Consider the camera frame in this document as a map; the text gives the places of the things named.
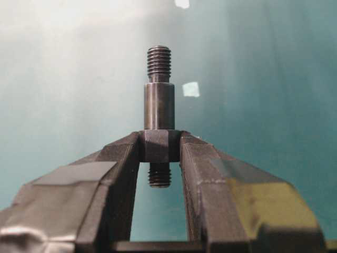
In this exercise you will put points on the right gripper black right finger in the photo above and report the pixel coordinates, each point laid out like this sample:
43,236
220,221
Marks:
235,207

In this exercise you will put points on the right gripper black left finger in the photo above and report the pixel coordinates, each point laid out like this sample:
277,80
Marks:
81,207

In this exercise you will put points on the dark steel threaded shaft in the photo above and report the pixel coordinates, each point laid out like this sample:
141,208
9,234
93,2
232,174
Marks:
160,141

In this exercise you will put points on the teal table mat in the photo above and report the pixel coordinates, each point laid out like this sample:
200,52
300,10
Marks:
72,77

